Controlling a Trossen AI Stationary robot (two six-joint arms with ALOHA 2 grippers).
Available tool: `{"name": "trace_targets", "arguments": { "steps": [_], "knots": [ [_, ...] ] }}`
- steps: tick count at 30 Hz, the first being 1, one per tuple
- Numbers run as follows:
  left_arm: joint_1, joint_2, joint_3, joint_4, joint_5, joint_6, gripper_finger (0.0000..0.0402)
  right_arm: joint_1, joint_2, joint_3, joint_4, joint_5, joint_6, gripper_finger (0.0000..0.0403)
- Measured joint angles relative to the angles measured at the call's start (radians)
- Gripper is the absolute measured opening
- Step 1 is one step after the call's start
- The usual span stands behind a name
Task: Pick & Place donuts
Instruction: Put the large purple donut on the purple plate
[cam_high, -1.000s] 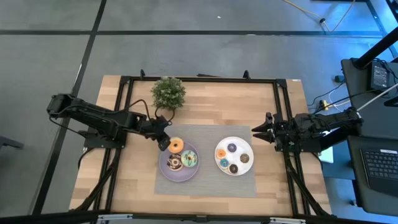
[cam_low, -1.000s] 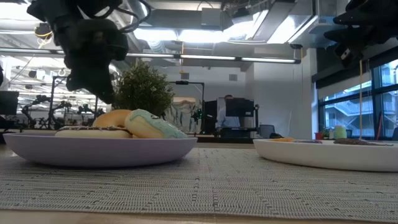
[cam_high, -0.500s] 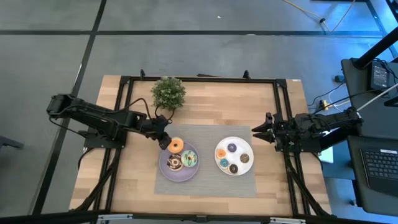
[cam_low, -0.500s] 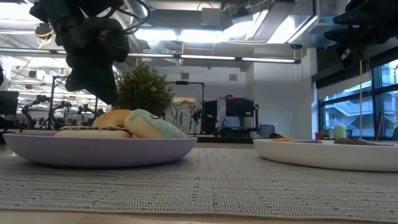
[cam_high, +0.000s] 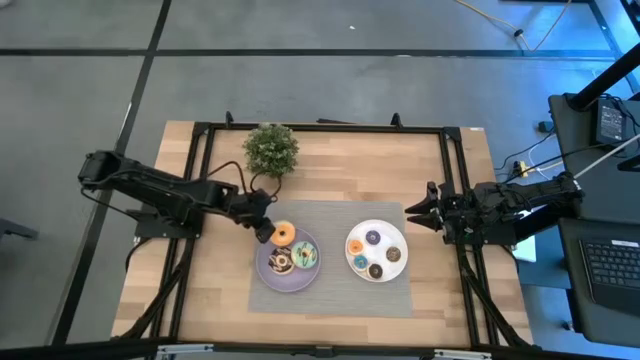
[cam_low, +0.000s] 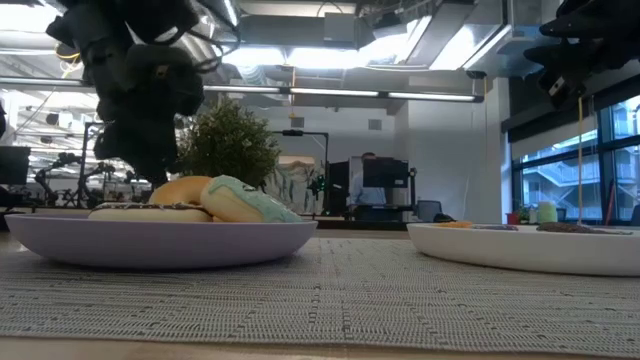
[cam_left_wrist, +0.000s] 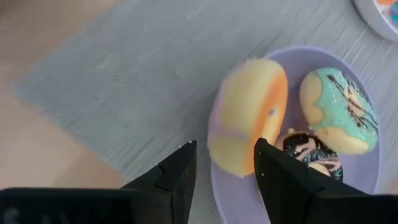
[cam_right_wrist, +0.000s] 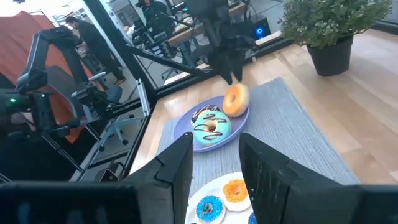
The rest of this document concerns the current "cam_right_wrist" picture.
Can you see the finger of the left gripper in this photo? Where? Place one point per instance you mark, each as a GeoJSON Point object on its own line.
{"type": "Point", "coordinates": [238, 68]}
{"type": "Point", "coordinates": [227, 71]}

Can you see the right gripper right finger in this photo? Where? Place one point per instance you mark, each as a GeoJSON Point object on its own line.
{"type": "Point", "coordinates": [270, 186]}

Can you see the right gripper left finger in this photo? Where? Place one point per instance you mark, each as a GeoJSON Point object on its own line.
{"type": "Point", "coordinates": [168, 186]}

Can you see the orange glazed donut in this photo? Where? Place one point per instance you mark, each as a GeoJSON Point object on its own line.
{"type": "Point", "coordinates": [241, 105]}

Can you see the small dark blue donut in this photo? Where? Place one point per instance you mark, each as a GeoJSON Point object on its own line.
{"type": "Point", "coordinates": [252, 219]}

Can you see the small cream bowl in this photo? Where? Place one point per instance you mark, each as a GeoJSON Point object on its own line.
{"type": "Point", "coordinates": [228, 193]}

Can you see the small blue sprinkled donut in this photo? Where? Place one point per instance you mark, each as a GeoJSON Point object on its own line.
{"type": "Point", "coordinates": [202, 213]}

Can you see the chocolate donut white stripes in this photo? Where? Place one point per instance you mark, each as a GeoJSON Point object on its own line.
{"type": "Point", "coordinates": [202, 111]}

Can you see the teal donut chocolate drizzle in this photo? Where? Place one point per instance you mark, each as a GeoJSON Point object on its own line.
{"type": "Point", "coordinates": [222, 124]}

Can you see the purple plate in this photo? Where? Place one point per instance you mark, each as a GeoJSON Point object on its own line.
{"type": "Point", "coordinates": [183, 127]}

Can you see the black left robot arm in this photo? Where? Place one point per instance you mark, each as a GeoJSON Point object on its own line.
{"type": "Point", "coordinates": [205, 6]}

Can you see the grey background robot arm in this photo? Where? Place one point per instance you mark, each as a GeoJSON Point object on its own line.
{"type": "Point", "coordinates": [40, 46]}

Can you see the black computer blue light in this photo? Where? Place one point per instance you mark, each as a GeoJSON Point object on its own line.
{"type": "Point", "coordinates": [259, 31]}

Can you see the white plate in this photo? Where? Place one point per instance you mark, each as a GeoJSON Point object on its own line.
{"type": "Point", "coordinates": [211, 186]}

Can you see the wooden background table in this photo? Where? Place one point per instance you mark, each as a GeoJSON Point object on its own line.
{"type": "Point", "coordinates": [186, 32]}

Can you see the grey woven placemat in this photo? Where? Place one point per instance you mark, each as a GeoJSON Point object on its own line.
{"type": "Point", "coordinates": [295, 130]}

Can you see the person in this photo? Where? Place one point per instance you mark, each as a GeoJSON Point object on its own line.
{"type": "Point", "coordinates": [155, 14]}
{"type": "Point", "coordinates": [93, 40]}

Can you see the green potted plant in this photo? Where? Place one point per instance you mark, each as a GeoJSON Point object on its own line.
{"type": "Point", "coordinates": [329, 25]}

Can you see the office chair blue seat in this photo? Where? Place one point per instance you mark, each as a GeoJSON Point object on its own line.
{"type": "Point", "coordinates": [113, 95]}

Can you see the orange fabric partition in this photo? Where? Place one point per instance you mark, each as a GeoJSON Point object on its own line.
{"type": "Point", "coordinates": [18, 37]}

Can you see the silver frame bracket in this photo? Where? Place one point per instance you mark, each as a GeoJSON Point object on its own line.
{"type": "Point", "coordinates": [143, 99]}

